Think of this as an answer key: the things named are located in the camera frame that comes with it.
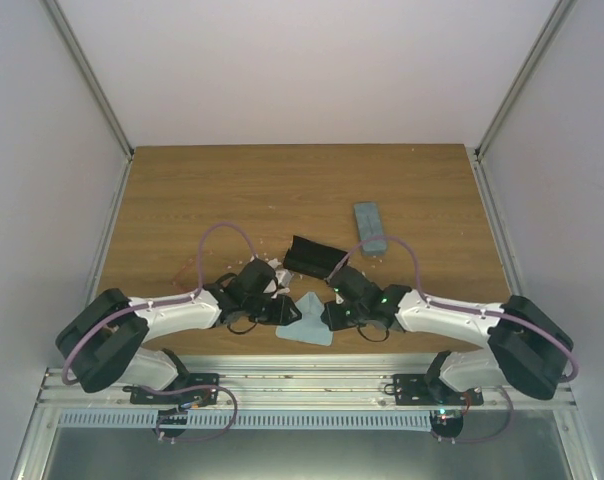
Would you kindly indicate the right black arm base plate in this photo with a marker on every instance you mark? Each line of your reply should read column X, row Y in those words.
column 422, row 390

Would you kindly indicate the open black glasses case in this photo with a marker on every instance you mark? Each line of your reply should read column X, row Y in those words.
column 310, row 258

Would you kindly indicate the aluminium frame post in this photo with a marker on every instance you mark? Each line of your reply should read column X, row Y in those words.
column 77, row 54
column 551, row 27

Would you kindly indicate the left aluminium frame post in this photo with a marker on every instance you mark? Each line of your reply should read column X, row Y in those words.
column 77, row 54

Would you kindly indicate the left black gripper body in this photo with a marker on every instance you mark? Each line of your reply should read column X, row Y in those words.
column 273, row 316

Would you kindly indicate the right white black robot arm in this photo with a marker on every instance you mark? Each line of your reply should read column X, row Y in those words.
column 516, row 343

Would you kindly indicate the aluminium mounting rail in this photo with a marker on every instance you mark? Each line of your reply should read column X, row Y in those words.
column 292, row 382

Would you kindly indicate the right aluminium frame post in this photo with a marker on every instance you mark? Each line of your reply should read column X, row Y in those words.
column 551, row 27

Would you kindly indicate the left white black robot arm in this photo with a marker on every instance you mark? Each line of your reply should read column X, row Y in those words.
column 103, row 344

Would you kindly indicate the grey slotted cable duct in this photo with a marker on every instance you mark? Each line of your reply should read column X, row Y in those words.
column 252, row 419

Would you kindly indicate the green glasses case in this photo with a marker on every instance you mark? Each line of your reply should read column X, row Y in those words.
column 369, row 226

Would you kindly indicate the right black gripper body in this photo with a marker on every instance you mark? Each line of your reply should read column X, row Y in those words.
column 348, row 320

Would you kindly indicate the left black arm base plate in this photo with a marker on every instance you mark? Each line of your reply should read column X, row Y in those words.
column 185, row 389

